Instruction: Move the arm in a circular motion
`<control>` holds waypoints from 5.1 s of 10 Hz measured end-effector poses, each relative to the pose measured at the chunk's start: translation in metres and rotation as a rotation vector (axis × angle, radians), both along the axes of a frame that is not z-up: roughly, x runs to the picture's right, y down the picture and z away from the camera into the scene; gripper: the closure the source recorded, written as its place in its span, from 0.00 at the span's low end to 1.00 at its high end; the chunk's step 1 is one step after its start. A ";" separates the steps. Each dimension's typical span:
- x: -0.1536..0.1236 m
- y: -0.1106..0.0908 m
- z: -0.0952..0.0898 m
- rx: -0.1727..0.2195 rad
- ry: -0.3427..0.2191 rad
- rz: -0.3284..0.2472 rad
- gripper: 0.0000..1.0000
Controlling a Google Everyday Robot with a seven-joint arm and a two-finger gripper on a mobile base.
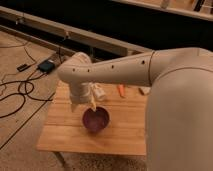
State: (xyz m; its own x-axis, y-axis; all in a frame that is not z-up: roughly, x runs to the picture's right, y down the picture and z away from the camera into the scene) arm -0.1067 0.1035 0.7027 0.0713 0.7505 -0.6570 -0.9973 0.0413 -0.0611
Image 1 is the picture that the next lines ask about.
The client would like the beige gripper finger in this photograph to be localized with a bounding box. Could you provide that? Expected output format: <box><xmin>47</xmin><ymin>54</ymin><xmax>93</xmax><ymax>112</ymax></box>
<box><xmin>90</xmin><ymin>101</ymin><xmax>97</xmax><ymax>111</ymax></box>
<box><xmin>71</xmin><ymin>103</ymin><xmax>77</xmax><ymax>112</ymax></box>

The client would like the beige cylindrical gripper body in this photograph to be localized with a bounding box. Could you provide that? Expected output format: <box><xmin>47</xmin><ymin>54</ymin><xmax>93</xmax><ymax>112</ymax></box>
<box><xmin>69</xmin><ymin>83</ymin><xmax>91</xmax><ymax>104</ymax></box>

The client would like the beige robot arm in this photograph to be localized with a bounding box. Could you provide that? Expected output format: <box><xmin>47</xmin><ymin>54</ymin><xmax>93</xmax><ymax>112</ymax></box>
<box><xmin>58</xmin><ymin>47</ymin><xmax>213</xmax><ymax>171</ymax></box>

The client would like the dark red bowl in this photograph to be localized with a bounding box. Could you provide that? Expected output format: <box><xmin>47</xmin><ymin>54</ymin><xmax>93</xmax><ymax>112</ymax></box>
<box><xmin>82</xmin><ymin>107</ymin><xmax>110</xmax><ymax>133</ymax></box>

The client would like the orange carrot toy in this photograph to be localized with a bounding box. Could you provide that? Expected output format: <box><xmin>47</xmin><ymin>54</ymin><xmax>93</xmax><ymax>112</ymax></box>
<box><xmin>118</xmin><ymin>84</ymin><xmax>125</xmax><ymax>98</ymax></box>

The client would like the black power adapter box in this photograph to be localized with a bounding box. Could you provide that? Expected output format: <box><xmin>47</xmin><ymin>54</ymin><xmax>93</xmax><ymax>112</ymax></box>
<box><xmin>37</xmin><ymin>60</ymin><xmax>55</xmax><ymax>73</ymax></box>

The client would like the metal table leg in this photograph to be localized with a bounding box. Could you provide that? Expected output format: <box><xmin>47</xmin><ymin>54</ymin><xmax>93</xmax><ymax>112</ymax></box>
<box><xmin>53</xmin><ymin>152</ymin><xmax>67</xmax><ymax>169</ymax></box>

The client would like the small black device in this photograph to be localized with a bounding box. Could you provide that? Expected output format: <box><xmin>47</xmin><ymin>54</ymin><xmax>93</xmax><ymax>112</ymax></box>
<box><xmin>17</xmin><ymin>64</ymin><xmax>30</xmax><ymax>72</ymax></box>

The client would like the black floor cable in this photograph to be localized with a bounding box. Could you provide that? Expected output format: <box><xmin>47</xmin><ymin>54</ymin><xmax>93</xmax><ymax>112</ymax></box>
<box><xmin>0</xmin><ymin>43</ymin><xmax>59</xmax><ymax>119</ymax></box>

